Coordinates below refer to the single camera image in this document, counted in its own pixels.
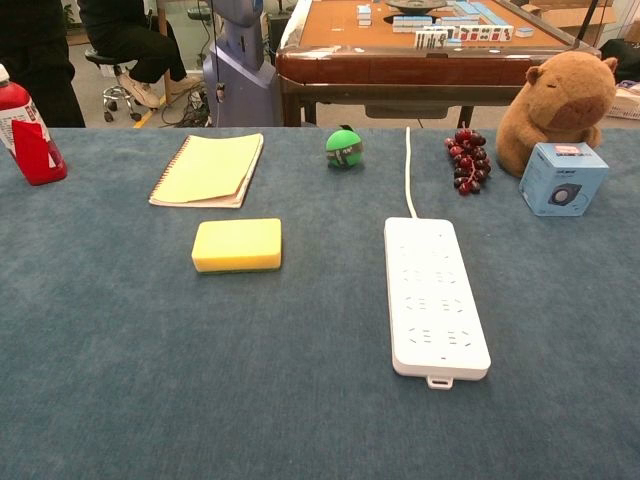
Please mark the white power strip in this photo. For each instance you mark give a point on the white power strip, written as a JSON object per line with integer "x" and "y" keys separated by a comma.
{"x": 435, "y": 300}

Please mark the yellow sponge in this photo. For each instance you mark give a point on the yellow sponge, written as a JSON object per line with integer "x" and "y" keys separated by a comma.
{"x": 237, "y": 244}

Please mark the green ball with black band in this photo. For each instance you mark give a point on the green ball with black band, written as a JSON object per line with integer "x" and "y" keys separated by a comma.
{"x": 344, "y": 148}

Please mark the blue tablecloth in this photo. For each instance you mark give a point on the blue tablecloth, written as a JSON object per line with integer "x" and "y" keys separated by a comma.
{"x": 320, "y": 350}

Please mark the yellow spiral notebook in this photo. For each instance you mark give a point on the yellow spiral notebook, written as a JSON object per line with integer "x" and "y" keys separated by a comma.
{"x": 210, "y": 170}

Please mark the dark red grape bunch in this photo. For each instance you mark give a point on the dark red grape bunch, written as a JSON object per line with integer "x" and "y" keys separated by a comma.
{"x": 470, "y": 160}

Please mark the wooden mahjong table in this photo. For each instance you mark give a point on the wooden mahjong table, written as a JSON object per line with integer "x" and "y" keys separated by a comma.
{"x": 380, "y": 65}

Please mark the purple-blue machine stand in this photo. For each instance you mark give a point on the purple-blue machine stand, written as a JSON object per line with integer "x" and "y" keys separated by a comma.
{"x": 242, "y": 65}

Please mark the blue mahjong tile stack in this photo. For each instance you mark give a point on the blue mahjong tile stack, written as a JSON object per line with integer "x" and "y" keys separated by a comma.
{"x": 364, "y": 15}

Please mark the blue-backed mahjong tile row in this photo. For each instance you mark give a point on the blue-backed mahjong tile row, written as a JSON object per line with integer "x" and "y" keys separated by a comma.
{"x": 412, "y": 22}

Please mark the light blue speaker box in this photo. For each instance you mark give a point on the light blue speaker box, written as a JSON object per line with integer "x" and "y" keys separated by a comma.
{"x": 562, "y": 180}

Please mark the face-up mahjong tile row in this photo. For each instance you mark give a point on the face-up mahjong tile row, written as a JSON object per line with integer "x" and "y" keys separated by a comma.
{"x": 465, "y": 35}

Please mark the black chrome swivel stool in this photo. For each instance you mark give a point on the black chrome swivel stool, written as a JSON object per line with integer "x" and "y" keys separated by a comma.
{"x": 116, "y": 75}

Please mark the seated person in black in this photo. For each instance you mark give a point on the seated person in black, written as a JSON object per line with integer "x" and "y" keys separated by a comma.
{"x": 135, "y": 45}

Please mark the brown capybara plush toy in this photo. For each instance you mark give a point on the brown capybara plush toy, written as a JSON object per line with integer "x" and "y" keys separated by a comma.
{"x": 555, "y": 105}

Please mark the single blue mahjong tile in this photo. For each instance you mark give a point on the single blue mahjong tile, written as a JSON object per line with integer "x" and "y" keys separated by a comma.
{"x": 524, "y": 32}

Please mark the red bottle with white cap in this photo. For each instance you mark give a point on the red bottle with white cap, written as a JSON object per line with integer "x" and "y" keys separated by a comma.
{"x": 30, "y": 145}

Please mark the cardboard box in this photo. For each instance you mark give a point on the cardboard box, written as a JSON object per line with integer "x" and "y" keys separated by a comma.
{"x": 565, "y": 12}

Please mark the white plastic basket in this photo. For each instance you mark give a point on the white plastic basket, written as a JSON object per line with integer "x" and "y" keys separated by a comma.
{"x": 627, "y": 102}

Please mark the standing person in black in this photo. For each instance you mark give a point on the standing person in black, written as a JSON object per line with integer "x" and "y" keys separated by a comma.
{"x": 35, "y": 55}

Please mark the black bag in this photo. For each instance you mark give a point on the black bag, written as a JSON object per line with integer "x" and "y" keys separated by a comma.
{"x": 620, "y": 57}

